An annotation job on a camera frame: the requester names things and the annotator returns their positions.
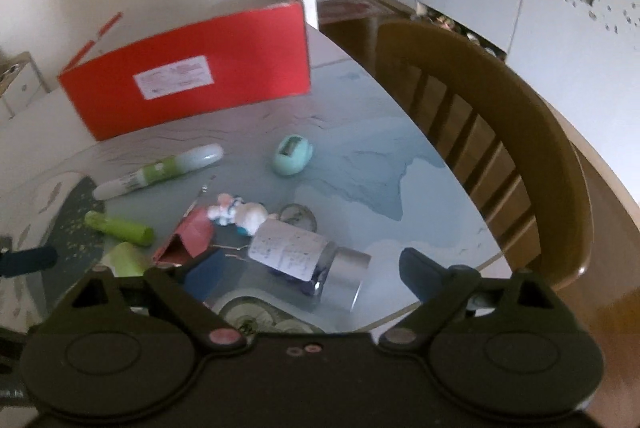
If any white and blue figurine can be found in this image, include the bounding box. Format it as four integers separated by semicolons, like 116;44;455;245
207;193;281;237

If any teal egg-shaped sharpener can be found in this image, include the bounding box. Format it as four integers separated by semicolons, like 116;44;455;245
272;134;316;177

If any white cardboard box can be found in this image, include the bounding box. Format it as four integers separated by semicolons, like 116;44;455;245
57;0;314;142

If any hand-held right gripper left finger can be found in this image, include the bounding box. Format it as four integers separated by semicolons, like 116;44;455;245
59;257;249;355

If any row of shoes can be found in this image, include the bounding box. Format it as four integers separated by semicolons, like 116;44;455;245
410;3;507;59

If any white green tube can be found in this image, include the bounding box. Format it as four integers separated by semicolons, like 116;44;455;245
92;143;224;201

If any glass jar with silver lid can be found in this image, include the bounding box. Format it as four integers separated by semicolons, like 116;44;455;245
248;220;372;310

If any small red pouch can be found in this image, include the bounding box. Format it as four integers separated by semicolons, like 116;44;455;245
152;207;216;267

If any thin metal pin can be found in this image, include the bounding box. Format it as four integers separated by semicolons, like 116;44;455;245
182;175;219;217

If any white cabinet with stickers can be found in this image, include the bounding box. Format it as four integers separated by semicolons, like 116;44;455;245
506;0;640;209

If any small white drawer unit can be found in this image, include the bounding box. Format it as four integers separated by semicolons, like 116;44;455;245
0;51;52;120

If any green packet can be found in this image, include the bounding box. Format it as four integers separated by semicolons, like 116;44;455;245
84;210;156;248

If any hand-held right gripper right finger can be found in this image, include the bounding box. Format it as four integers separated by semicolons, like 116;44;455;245
378;247;569;352

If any light green cylinder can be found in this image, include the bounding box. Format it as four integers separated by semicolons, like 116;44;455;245
102;241;152;277

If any wooden chair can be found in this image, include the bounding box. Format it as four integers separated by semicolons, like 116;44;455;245
375;20;594;295

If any red patterned rug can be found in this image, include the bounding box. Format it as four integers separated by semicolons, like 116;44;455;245
317;0;397;25

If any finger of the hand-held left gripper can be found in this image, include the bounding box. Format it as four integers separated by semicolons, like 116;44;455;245
0;246;57;280

